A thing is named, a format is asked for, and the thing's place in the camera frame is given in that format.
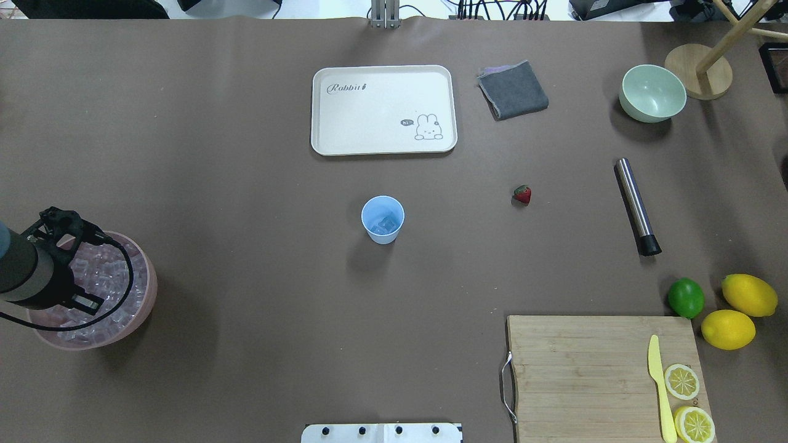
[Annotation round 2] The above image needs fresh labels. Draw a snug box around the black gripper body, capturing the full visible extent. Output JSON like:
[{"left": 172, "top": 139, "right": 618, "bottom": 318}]
[{"left": 25, "top": 249, "right": 75, "bottom": 309}]

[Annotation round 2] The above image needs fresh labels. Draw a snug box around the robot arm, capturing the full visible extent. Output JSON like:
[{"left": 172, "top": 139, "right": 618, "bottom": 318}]
[{"left": 1, "top": 221, "right": 105, "bottom": 315}]

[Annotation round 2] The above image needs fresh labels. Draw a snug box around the pink bowl of ice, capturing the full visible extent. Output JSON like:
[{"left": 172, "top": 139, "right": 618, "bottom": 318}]
[{"left": 28, "top": 231, "right": 158, "bottom": 351}]

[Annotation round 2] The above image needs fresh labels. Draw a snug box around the light blue cup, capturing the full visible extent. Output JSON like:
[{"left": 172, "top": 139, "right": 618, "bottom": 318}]
[{"left": 361, "top": 194, "right": 405, "bottom": 245}]

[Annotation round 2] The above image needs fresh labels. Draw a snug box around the wooden cup tree stand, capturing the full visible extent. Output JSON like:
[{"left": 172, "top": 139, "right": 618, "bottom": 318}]
[{"left": 664, "top": 1, "right": 787, "bottom": 100}]

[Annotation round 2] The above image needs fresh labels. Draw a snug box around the cream rabbit tray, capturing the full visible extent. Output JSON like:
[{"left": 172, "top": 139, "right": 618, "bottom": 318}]
[{"left": 310, "top": 65, "right": 458, "bottom": 156}]

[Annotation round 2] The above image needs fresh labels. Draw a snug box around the red strawberry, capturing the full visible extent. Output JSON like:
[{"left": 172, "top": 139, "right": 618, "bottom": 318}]
[{"left": 512, "top": 185, "right": 532, "bottom": 206}]

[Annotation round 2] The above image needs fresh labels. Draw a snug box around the grey folded cloth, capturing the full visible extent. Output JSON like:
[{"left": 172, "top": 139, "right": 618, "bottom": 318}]
[{"left": 476, "top": 60, "right": 549, "bottom": 121}]

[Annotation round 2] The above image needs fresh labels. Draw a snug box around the wooden cutting board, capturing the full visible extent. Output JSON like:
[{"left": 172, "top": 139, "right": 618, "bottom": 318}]
[{"left": 506, "top": 315, "right": 703, "bottom": 442}]

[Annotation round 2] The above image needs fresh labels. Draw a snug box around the steel muddler black tip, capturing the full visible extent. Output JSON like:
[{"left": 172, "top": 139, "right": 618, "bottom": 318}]
[{"left": 614, "top": 158, "right": 662, "bottom": 256}]

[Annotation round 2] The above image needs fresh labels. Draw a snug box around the yellow plastic knife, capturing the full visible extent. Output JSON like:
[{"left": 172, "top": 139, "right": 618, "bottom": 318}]
[{"left": 647, "top": 335, "right": 678, "bottom": 442}]

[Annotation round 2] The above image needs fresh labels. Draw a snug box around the green lime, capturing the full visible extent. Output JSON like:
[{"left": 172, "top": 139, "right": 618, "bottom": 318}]
[{"left": 667, "top": 277, "right": 706, "bottom": 319}]

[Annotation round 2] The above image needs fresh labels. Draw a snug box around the lemon slice upper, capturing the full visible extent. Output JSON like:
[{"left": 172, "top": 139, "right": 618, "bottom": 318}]
[{"left": 664, "top": 364, "right": 701, "bottom": 401}]

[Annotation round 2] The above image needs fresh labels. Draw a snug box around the lemon slice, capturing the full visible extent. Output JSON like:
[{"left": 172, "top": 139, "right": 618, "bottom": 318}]
[
  {"left": 664, "top": 364, "right": 701, "bottom": 401},
  {"left": 673, "top": 406, "right": 717, "bottom": 442}
]

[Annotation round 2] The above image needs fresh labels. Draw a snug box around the mint green bowl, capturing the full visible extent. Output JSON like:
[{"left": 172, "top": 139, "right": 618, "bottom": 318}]
[{"left": 619, "top": 65, "right": 687, "bottom": 123}]

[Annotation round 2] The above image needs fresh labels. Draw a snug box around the lemon slice lower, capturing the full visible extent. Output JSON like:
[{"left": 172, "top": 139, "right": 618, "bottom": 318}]
[{"left": 673, "top": 406, "right": 717, "bottom": 442}]

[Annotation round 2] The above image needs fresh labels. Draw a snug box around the yellow lemon lower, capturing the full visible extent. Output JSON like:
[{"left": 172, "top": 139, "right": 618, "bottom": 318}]
[{"left": 701, "top": 309, "right": 756, "bottom": 351}]

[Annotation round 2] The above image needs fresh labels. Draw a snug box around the yellow lemon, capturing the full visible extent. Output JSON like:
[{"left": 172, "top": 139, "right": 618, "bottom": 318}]
[
  {"left": 721, "top": 274, "right": 779, "bottom": 317},
  {"left": 701, "top": 309, "right": 756, "bottom": 351}
]

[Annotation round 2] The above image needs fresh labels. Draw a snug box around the yellow lemon upper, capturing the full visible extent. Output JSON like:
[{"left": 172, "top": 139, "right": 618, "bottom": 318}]
[{"left": 721, "top": 274, "right": 779, "bottom": 317}]

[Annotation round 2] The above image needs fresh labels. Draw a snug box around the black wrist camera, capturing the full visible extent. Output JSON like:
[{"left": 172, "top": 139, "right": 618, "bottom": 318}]
[{"left": 22, "top": 207, "right": 121, "bottom": 257}]

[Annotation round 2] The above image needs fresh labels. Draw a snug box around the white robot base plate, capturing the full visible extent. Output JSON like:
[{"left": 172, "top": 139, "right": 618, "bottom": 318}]
[{"left": 300, "top": 421, "right": 464, "bottom": 442}]

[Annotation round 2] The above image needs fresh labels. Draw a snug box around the aluminium frame post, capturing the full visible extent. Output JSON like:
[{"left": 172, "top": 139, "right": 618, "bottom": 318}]
[{"left": 369, "top": 0, "right": 401, "bottom": 29}]

